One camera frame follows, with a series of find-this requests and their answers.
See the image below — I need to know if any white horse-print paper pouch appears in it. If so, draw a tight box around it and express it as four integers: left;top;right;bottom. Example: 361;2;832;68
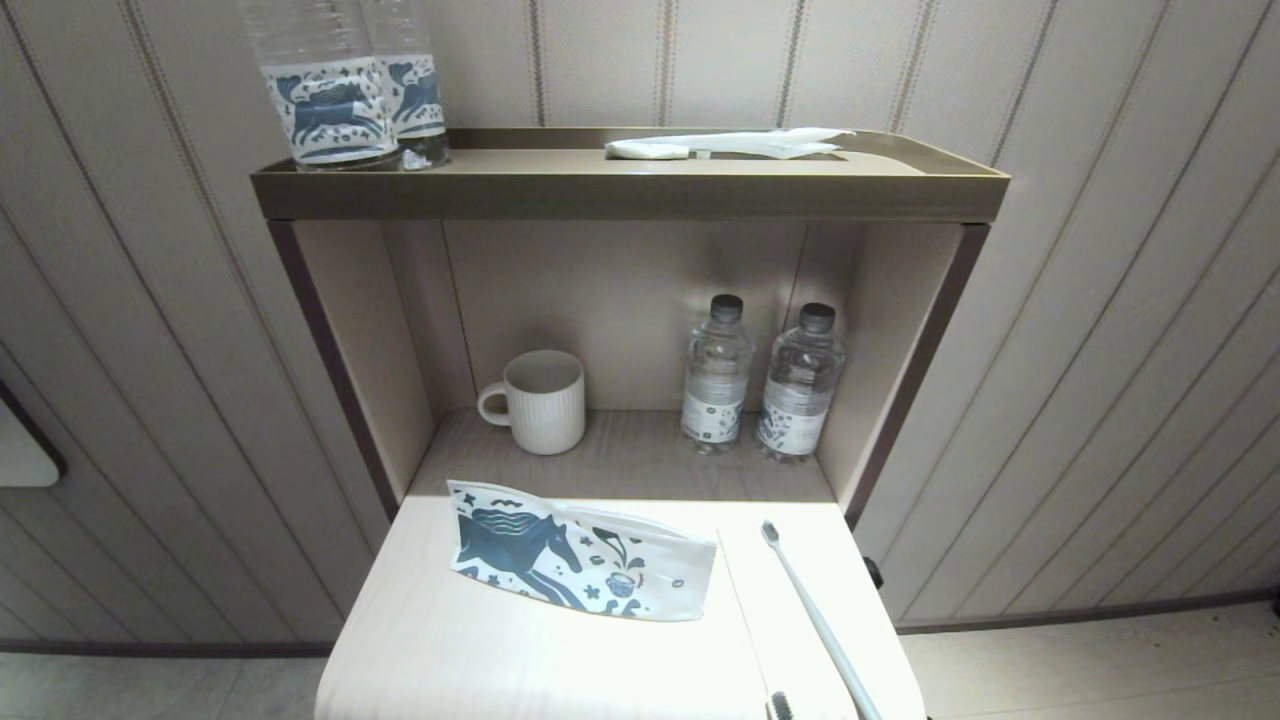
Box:
446;480;719;623

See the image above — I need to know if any beige brown shelf unit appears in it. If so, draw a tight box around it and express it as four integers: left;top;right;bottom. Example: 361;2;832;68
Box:
250;127;1011;531

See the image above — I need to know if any white plastic sachet wrapper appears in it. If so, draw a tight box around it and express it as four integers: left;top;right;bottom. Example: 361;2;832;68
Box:
605;128;857;162

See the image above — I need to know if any grey handle toothbrush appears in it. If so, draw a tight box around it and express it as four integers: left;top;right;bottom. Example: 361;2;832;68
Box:
760;520;883;720

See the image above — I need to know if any white wall plate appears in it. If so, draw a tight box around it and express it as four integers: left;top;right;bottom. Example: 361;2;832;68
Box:
0;385;67;489

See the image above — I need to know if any white ribbed ceramic mug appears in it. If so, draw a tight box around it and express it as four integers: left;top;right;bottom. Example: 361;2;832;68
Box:
477;350;587;456

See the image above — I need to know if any small clear water bottle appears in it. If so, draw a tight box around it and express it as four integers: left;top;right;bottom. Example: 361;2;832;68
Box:
757;302;847;464
681;294;756;456

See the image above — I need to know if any large horse-label water bottle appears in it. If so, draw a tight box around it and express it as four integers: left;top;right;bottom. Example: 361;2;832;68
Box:
238;0;403;172
360;0;451;169

